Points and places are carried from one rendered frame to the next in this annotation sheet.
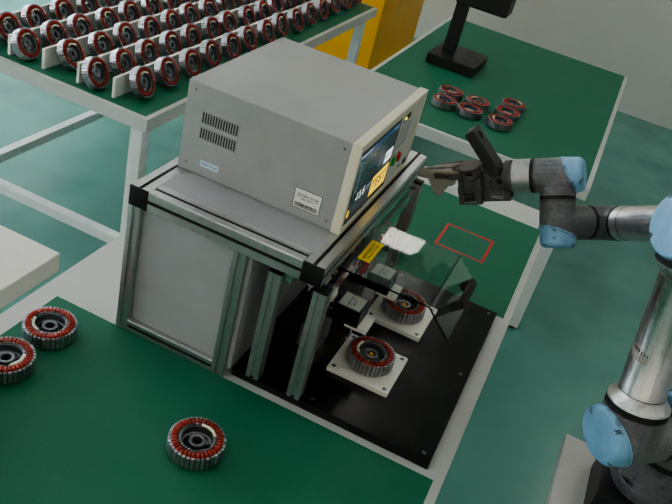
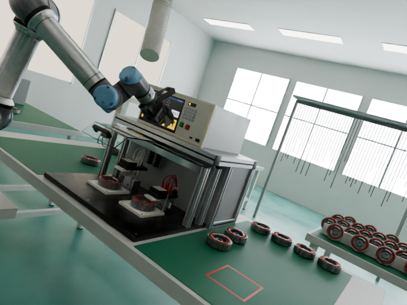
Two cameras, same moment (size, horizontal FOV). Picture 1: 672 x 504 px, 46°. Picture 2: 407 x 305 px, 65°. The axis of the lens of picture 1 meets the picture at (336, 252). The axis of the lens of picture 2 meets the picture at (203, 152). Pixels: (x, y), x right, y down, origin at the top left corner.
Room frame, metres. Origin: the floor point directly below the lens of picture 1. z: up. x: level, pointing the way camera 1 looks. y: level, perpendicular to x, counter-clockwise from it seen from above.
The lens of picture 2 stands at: (2.27, -1.47, 1.27)
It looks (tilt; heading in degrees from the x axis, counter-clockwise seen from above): 7 degrees down; 108
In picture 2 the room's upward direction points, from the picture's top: 19 degrees clockwise
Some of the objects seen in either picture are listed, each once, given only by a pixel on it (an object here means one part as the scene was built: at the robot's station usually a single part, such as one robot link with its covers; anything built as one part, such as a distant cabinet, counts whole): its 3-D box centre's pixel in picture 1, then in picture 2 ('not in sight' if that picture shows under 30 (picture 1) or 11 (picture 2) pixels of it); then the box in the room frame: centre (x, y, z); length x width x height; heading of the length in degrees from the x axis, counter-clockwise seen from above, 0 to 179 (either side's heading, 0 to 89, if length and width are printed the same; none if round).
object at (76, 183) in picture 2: (378, 340); (125, 200); (1.57, -0.16, 0.76); 0.64 x 0.47 x 0.02; 165
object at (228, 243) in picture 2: not in sight; (218, 241); (2.05, -0.15, 0.77); 0.11 x 0.11 x 0.04
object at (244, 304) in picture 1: (305, 248); (168, 170); (1.63, 0.07, 0.92); 0.66 x 0.01 x 0.30; 165
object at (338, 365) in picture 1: (368, 363); (108, 187); (1.45, -0.14, 0.78); 0.15 x 0.15 x 0.01; 75
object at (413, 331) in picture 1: (401, 313); (142, 207); (1.68, -0.20, 0.78); 0.15 x 0.15 x 0.01; 75
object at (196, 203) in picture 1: (295, 176); (186, 141); (1.64, 0.14, 1.09); 0.68 x 0.44 x 0.05; 165
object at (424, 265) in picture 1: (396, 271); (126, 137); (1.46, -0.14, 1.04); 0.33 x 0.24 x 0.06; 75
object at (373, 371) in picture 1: (370, 355); (110, 182); (1.45, -0.14, 0.80); 0.11 x 0.11 x 0.04
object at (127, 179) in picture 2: (314, 331); (131, 183); (1.48, 0.00, 0.80); 0.08 x 0.05 x 0.06; 165
